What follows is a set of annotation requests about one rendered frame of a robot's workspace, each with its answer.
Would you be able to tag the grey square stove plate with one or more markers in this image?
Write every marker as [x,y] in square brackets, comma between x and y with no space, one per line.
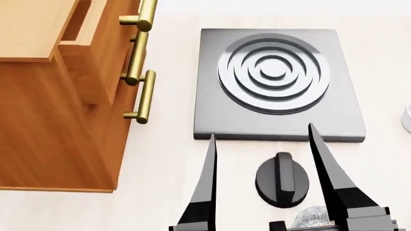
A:
[340,101]

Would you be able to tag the open wooden drawer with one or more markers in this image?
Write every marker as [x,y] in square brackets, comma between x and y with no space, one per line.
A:
[106,48]

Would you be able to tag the wooden cabinet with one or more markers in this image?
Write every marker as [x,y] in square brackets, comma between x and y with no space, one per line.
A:
[48,125]

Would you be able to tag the round ringed stove burner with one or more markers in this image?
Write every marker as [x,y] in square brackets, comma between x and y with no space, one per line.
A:
[273,72]

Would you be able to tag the white round object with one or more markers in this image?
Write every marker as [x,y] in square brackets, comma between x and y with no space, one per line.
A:
[407,119]

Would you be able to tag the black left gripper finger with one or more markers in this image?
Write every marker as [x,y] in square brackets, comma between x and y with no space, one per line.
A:
[205,192]

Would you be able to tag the black stove knob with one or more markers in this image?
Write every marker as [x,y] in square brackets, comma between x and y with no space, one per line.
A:
[284,178]

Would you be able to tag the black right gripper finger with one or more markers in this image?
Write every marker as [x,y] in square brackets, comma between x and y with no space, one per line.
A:
[340,199]

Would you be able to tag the grey patterned plate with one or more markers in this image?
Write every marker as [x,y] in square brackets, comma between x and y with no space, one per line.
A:
[313,216]

